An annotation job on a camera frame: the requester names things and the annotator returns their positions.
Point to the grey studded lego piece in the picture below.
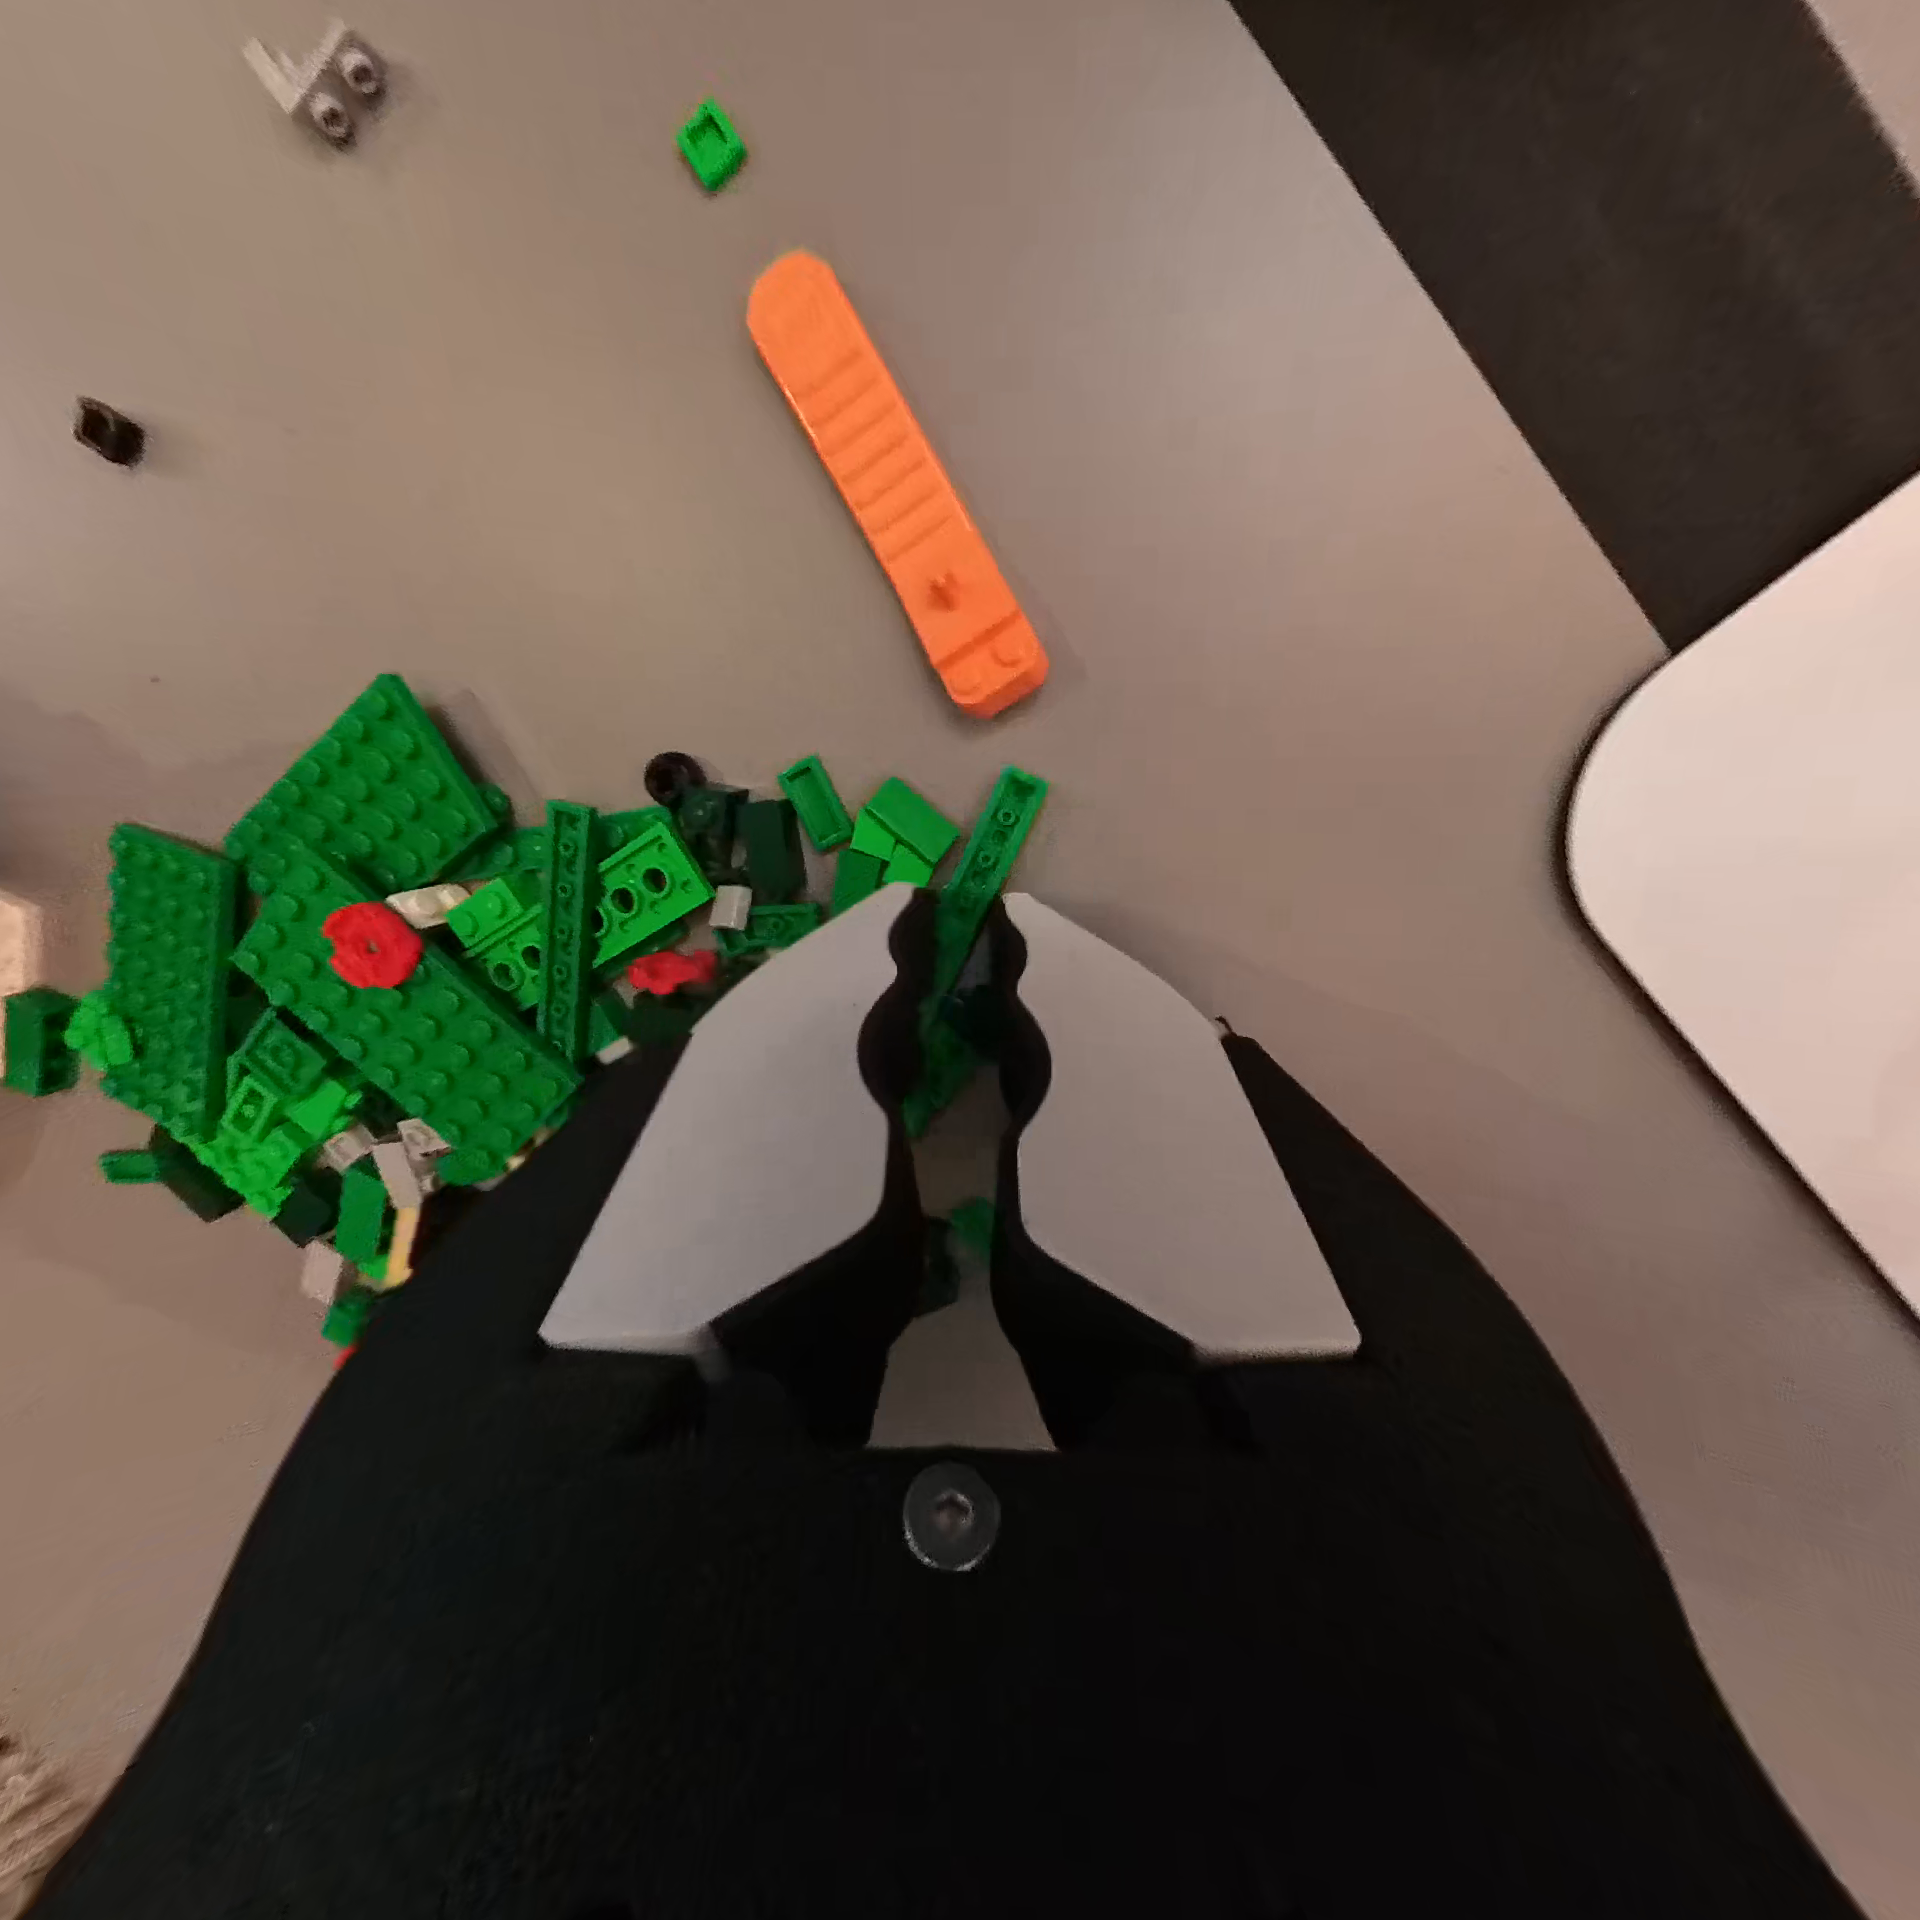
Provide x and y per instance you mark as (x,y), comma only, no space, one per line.
(344,98)

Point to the small green lego tile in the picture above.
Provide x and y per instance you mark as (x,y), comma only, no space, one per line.
(711,145)

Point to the long green lego plate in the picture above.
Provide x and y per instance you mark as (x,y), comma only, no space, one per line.
(990,840)

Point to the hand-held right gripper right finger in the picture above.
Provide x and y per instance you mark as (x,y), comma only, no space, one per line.
(1154,1155)

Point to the cream knit sweater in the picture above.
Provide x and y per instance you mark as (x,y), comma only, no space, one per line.
(31,1814)

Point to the light grey lego bracket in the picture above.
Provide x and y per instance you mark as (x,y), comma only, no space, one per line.
(285,68)

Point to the orange brick separator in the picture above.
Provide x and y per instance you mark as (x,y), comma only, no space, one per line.
(885,464)

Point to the pile of lego pieces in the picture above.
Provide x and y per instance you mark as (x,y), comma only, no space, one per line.
(404,1021)

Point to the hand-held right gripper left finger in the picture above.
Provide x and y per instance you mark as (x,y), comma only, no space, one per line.
(734,1140)

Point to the small black lego piece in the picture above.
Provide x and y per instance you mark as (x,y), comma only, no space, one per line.
(109,433)

